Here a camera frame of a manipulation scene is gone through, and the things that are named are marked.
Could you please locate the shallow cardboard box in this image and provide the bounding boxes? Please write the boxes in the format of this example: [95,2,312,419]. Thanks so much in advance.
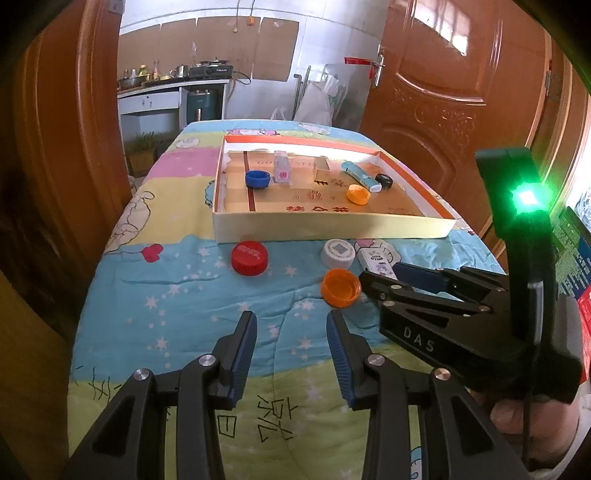
[212,135,458,244]

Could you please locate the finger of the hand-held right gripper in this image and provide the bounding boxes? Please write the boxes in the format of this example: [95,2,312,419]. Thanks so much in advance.
[394,262,511,301]
[359,270,495,318]

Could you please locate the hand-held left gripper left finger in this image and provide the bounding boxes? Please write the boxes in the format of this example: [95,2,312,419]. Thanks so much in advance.
[60,310,258,480]

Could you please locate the large white plastic bag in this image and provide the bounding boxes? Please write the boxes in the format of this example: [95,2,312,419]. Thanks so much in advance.
[294,76,341,126]

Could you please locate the person's right hand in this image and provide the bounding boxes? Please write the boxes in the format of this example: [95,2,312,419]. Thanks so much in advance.
[471,390,583,460]

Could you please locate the brown door frame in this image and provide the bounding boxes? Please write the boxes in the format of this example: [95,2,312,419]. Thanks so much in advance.
[480,34,591,259]

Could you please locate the white kitchen counter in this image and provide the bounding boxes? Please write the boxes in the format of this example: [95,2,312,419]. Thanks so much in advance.
[117,78,232,139]

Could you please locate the stack of red cartons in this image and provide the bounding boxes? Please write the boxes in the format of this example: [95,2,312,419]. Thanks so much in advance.
[575,284,591,344]

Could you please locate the cardboard sheets on wall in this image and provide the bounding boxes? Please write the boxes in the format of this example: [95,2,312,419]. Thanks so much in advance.
[119,16,300,83]

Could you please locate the dark green appliance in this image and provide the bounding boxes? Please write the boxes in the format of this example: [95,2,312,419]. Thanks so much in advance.
[186,90,223,124]

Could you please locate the white rectangular carton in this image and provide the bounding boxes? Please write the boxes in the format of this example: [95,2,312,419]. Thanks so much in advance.
[355,246,400,280]

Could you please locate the teal packet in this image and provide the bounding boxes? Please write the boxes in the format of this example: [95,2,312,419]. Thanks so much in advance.
[342,161,382,193]

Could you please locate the clear tube with colourful print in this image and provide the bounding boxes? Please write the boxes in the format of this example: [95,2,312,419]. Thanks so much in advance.
[273,151,294,186]

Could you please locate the red ribbon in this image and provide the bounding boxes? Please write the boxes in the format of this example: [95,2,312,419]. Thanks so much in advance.
[345,58,377,78]

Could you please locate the white bottle cap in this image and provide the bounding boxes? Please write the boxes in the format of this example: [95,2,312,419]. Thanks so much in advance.
[321,239,356,270]

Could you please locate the brown wooden door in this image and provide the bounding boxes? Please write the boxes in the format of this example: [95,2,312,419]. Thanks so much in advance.
[18,0,136,259]

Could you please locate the green leafy plants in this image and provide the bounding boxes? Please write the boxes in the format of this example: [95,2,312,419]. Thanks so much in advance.
[124,131,177,153]

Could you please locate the red bottle cap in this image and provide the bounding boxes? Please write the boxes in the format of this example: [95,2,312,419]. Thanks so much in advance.
[231,240,269,276]

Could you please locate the black gas stove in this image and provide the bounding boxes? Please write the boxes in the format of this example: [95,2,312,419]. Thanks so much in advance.
[189,60,234,79]

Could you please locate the green carton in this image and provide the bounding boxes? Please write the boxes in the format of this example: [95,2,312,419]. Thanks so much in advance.
[551,203,591,298]

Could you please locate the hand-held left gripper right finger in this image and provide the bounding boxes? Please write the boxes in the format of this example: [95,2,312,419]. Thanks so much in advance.
[326,310,532,480]

